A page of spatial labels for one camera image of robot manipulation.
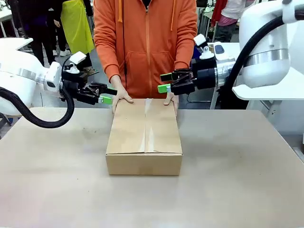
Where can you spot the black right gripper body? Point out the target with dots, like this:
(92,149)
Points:
(202,79)

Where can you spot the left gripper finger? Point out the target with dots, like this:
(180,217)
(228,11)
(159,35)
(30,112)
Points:
(104,89)
(105,99)

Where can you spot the brown cardboard box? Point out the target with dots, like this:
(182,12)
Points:
(145,142)

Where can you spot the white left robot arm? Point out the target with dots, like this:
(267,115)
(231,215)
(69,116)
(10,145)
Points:
(21,71)

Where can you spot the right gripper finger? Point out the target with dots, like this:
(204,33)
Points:
(173,76)
(171,88)

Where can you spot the bystander in red jacket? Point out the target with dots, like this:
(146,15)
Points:
(225,19)

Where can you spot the white table with grey edge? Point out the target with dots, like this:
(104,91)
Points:
(12,42)

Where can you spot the bystander in yellow apron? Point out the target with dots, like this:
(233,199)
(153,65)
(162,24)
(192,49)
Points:
(76,26)

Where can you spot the bystander in dark clothes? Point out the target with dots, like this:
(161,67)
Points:
(38,26)

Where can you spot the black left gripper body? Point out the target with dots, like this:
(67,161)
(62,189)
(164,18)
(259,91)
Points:
(79,91)

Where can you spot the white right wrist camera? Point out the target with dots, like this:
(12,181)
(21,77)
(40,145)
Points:
(200,39)

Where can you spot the person's right forearm orange sleeve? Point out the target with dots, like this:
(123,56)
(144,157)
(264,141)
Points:
(108,61)

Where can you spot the large white side table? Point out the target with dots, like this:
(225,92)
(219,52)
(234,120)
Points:
(268,91)

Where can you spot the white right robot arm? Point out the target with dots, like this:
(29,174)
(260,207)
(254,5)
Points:
(266,52)

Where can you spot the person's left forearm orange sleeve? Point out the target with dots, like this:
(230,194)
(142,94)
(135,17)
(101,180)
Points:
(186,54)

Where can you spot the person's left hand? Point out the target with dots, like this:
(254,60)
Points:
(175,103)

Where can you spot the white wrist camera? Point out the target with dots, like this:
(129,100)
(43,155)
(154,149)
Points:
(78,57)
(200,39)

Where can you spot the person in orange hoodie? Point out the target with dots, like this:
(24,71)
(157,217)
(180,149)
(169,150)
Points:
(145,40)

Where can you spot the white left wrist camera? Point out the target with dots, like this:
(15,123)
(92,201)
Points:
(78,57)

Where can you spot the person's right hand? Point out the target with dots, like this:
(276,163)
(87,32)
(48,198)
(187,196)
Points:
(120,95)

